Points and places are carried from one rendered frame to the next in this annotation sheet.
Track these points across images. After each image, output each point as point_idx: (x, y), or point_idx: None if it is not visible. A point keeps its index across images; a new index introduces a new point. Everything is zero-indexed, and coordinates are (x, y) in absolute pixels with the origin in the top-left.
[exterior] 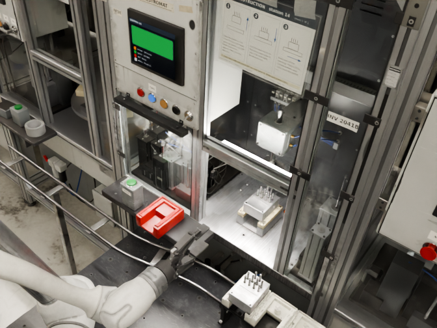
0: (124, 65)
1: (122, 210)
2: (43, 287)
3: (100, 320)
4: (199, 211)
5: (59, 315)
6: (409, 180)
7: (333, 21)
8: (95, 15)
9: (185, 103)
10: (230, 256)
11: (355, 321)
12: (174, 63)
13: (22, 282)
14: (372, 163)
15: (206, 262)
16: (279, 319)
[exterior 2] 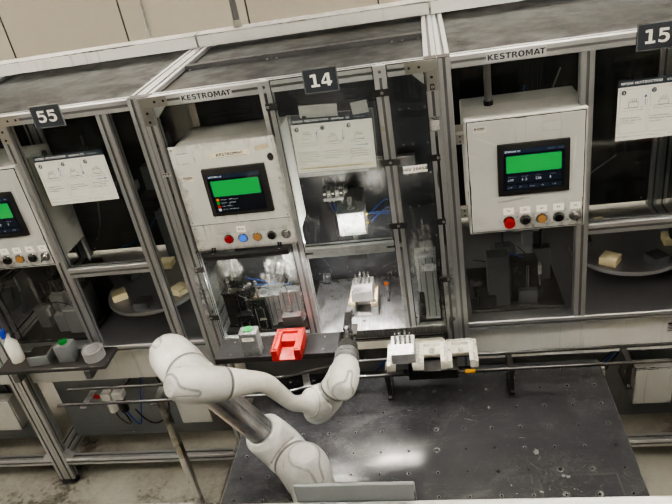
0: (204, 223)
1: None
2: (283, 391)
3: (325, 410)
4: (319, 321)
5: (281, 442)
6: (475, 183)
7: (383, 106)
8: (159, 194)
9: (280, 224)
10: None
11: (487, 322)
12: (263, 193)
13: (273, 387)
14: (446, 186)
15: None
16: (436, 354)
